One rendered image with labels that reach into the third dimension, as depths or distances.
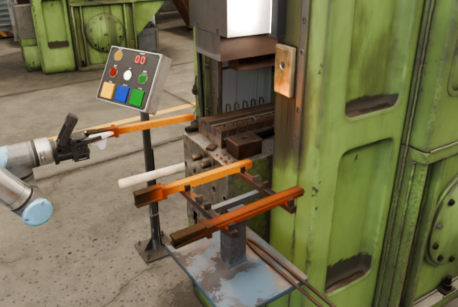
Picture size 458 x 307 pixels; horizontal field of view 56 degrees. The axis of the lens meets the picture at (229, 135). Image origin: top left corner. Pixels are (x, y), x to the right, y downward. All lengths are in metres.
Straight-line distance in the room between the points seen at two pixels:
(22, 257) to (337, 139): 2.01
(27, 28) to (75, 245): 4.36
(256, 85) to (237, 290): 1.03
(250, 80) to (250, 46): 0.39
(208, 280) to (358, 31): 0.93
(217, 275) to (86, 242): 1.55
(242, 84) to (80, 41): 4.71
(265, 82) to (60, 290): 1.52
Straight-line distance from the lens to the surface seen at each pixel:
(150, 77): 2.05
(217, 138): 1.74
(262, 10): 1.60
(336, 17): 1.35
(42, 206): 1.43
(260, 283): 1.39
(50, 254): 2.83
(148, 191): 1.29
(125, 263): 2.63
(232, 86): 1.97
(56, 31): 6.55
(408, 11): 1.63
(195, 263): 1.46
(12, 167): 1.52
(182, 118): 1.66
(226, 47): 1.60
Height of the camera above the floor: 1.67
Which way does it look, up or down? 24 degrees down
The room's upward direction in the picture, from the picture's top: straight up
